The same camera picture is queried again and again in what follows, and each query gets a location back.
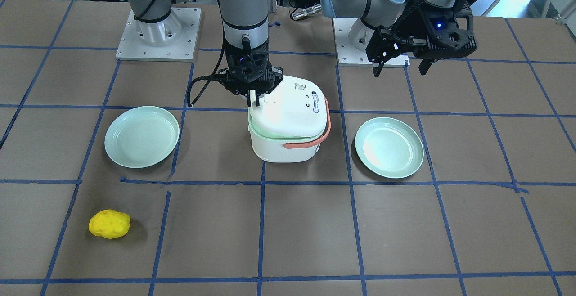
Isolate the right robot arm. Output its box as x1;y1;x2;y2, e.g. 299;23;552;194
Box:
117;0;284;107

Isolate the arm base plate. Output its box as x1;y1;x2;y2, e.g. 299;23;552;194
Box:
115;8;203;63
332;17;411;68

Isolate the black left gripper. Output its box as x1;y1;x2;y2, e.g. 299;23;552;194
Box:
366;4;478;77

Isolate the green plate near potato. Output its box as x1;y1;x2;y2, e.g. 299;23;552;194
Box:
103;106;180;169

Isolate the yellow toy potato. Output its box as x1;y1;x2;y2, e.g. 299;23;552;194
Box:
88;209;131;239

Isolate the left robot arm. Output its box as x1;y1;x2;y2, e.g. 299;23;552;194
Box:
320;0;478;77

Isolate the white rice cooker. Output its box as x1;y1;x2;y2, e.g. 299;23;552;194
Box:
247;76;332;163

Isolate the green plate far from potato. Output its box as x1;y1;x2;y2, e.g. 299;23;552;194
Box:
354;117;424;179

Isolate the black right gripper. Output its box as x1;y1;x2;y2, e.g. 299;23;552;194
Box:
219;46;284;109

